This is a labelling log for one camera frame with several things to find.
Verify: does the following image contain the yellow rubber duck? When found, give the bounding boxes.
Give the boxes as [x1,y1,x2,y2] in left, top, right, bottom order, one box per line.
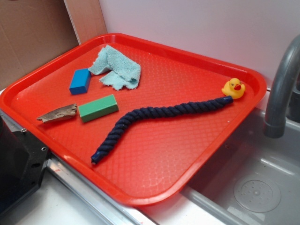
[221,78,246,99]

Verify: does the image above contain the blue rectangular block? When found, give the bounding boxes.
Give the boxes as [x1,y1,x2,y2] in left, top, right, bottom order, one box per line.
[69,68,91,95]

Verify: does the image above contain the red plastic tray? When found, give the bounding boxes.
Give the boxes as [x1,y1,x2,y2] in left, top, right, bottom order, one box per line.
[0,34,267,206]

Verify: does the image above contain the brown cardboard panel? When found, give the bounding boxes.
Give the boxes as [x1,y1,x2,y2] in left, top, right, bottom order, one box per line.
[0,0,107,89]

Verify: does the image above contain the green rectangular block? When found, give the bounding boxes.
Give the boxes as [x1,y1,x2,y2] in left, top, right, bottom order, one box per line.
[78,95,119,122]

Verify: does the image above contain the light blue cloth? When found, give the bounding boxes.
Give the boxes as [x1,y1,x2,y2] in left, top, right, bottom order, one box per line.
[88,45,141,91]

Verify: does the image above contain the brown wood piece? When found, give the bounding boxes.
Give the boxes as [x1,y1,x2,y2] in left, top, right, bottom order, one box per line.
[37,104,77,123]

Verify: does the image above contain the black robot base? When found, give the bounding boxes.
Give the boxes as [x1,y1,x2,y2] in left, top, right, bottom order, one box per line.
[0,119,49,217]

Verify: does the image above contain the grey plastic sink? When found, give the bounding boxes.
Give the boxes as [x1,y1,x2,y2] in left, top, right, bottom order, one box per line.
[143,110,300,225]

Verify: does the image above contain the grey toy faucet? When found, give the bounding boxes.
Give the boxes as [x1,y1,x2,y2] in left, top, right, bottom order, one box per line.
[263,36,300,138]

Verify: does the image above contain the dark blue twisted rope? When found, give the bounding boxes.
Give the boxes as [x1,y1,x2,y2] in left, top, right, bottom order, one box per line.
[90,96,234,165]

